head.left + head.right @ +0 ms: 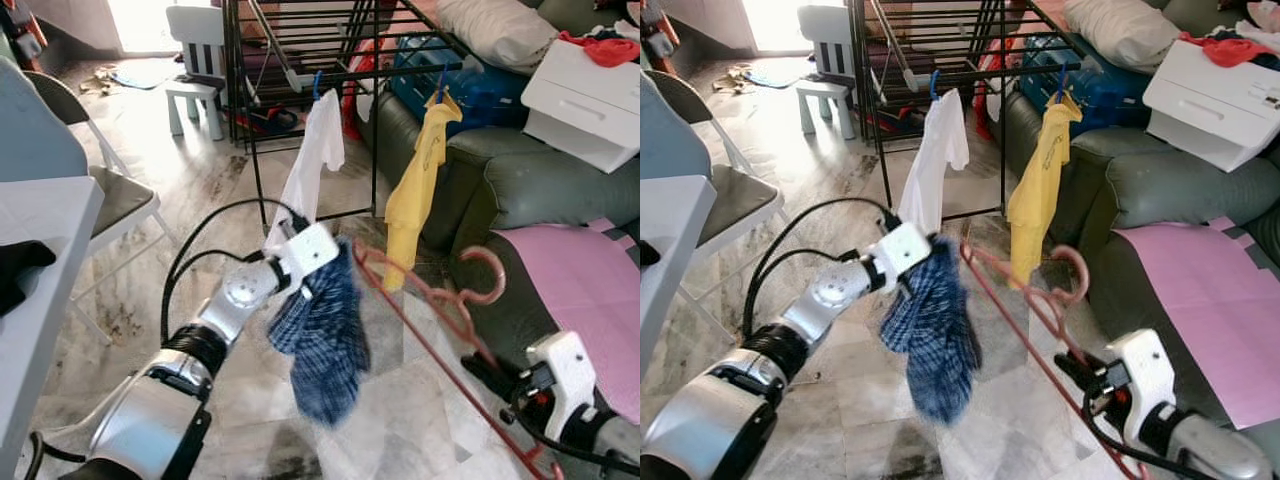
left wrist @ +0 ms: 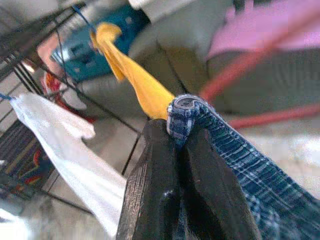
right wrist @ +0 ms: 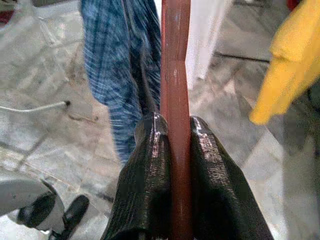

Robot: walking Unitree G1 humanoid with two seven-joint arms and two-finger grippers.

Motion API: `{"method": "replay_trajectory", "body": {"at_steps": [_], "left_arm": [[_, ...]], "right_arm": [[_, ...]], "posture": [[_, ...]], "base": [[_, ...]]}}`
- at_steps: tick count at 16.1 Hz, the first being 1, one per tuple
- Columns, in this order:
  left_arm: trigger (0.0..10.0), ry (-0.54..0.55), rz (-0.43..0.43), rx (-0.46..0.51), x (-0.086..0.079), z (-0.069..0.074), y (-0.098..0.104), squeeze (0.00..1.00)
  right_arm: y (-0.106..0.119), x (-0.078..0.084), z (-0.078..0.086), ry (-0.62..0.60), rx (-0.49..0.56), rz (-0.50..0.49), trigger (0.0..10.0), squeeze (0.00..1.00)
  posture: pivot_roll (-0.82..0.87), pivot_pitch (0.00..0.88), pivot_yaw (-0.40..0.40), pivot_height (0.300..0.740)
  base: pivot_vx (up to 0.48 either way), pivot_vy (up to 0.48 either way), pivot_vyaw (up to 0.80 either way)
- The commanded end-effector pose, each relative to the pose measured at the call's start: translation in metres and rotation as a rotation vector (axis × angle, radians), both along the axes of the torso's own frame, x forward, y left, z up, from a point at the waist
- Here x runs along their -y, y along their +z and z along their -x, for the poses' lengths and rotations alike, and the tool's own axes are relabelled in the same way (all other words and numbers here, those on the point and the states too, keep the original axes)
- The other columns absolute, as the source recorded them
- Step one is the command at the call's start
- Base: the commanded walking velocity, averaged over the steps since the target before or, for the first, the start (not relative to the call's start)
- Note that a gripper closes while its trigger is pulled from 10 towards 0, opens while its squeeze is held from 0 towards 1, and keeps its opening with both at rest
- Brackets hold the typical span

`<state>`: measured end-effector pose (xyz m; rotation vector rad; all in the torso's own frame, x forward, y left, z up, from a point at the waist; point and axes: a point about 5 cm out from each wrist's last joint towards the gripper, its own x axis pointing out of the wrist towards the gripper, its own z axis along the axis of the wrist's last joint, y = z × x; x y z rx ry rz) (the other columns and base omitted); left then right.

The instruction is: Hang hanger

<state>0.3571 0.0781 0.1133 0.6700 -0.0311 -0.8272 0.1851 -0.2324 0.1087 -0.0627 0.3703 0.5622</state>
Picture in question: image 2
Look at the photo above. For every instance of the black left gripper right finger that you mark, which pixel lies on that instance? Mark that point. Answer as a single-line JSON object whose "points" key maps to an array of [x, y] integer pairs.
{"points": [[212, 190]]}

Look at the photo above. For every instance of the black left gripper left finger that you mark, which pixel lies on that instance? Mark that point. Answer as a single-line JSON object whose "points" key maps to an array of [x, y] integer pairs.
{"points": [[152, 175]]}

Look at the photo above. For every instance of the blue plaid shirt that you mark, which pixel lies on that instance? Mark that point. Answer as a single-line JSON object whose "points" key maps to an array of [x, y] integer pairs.
{"points": [[250, 162]]}

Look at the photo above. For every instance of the salmon red clothes hanger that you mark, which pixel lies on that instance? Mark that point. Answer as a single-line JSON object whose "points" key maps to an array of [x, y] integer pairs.
{"points": [[275, 116]]}

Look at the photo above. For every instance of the blue clothes hanger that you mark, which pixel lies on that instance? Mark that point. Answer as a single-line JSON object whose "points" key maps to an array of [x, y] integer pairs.
{"points": [[5, 96], [86, 21]]}

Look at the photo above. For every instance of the white shirt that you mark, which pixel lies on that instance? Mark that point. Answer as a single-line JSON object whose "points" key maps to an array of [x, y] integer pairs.
{"points": [[75, 162]]}

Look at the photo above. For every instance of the yellow shirt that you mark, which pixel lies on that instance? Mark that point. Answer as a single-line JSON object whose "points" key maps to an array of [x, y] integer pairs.
{"points": [[145, 85]]}

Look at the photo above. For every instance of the grey-green leather sofa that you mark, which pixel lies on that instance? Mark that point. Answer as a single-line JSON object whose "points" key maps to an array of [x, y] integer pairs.
{"points": [[175, 50]]}

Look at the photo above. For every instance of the blue plastic crate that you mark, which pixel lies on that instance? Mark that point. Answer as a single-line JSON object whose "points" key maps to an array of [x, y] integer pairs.
{"points": [[80, 62]]}

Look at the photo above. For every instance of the red cloth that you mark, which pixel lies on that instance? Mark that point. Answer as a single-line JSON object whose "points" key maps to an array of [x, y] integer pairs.
{"points": [[53, 82]]}

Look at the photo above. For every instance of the white plastic storage box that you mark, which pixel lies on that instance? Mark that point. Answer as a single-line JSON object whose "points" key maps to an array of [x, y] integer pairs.
{"points": [[160, 8]]}

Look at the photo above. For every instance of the pink foam mat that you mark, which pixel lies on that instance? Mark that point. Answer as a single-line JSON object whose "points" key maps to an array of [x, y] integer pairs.
{"points": [[262, 25]]}

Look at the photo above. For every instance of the black clothes drying rack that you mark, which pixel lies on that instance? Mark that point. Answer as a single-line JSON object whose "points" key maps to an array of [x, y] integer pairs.
{"points": [[25, 37]]}

